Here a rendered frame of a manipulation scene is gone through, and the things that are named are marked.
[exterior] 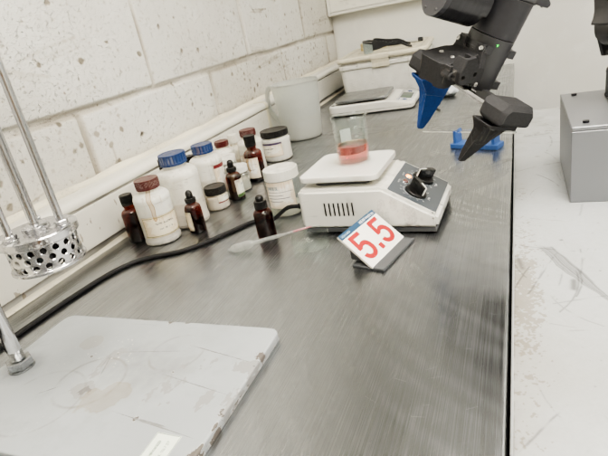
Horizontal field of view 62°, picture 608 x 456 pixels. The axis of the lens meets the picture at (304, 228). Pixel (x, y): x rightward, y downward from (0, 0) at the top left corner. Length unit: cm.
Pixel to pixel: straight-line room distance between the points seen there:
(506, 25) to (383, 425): 48
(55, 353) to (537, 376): 49
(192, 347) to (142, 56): 71
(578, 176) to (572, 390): 39
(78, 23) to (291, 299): 63
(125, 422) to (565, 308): 42
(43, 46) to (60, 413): 60
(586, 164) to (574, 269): 20
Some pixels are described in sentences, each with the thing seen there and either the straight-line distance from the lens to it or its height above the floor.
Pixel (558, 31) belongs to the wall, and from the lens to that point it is 214.
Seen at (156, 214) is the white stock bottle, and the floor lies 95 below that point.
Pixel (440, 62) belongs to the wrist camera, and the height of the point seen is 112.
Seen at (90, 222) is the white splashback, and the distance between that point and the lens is 90.
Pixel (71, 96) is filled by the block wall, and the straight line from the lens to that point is 97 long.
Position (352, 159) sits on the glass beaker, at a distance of 75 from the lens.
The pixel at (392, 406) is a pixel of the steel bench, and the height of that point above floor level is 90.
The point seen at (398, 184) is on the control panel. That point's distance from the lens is 73.
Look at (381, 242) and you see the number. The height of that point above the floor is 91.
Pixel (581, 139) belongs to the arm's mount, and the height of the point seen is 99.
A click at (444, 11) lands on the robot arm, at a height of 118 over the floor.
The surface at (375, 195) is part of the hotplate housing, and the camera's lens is 71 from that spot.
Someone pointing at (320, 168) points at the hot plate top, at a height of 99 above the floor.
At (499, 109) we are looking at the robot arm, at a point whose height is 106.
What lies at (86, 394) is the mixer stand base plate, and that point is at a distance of 55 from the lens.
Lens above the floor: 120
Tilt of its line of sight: 22 degrees down
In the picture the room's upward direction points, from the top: 11 degrees counter-clockwise
